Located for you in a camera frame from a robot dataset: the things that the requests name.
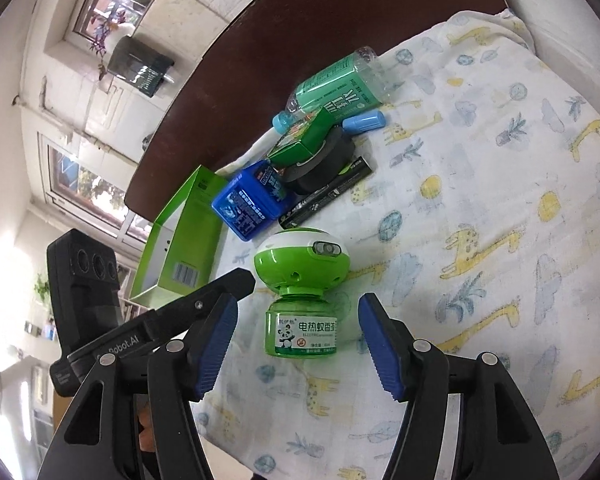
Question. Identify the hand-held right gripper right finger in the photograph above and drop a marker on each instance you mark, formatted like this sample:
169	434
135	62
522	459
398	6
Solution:
380	350

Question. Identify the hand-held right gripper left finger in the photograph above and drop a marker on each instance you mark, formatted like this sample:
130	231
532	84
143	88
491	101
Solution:
215	350

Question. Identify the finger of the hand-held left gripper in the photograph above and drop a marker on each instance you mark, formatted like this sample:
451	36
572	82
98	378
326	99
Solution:
205	295

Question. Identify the green cardboard box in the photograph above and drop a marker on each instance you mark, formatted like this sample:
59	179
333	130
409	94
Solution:
187	240

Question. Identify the green mosquito repellent vaporizer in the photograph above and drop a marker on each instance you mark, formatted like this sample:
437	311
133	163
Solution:
300	270

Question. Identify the blue printed box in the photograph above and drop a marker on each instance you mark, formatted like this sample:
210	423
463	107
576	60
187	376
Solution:
247	202

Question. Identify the black tape roll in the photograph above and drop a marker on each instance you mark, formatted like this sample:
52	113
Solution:
325	160

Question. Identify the small green printed box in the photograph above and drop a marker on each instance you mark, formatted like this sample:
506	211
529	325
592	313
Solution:
305	137

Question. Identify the green label plastic bottle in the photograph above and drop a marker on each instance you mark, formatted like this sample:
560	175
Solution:
335	85

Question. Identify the small green potted plant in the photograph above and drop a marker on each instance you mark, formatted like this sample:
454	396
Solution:
41	290

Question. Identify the glass door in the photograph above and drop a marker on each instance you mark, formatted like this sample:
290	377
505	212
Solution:
80	180

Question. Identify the black flat package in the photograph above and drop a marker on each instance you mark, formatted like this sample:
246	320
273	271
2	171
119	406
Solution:
330	192

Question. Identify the blue capped tube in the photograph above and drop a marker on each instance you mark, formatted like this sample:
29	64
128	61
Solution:
364	121

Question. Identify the purple hanging plant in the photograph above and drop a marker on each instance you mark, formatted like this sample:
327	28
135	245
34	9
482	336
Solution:
100	40

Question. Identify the stained white wall panel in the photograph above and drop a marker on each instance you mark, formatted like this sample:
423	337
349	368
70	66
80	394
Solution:
185	10

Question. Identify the window with white frame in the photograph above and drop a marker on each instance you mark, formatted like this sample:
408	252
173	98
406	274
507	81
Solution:
110	0

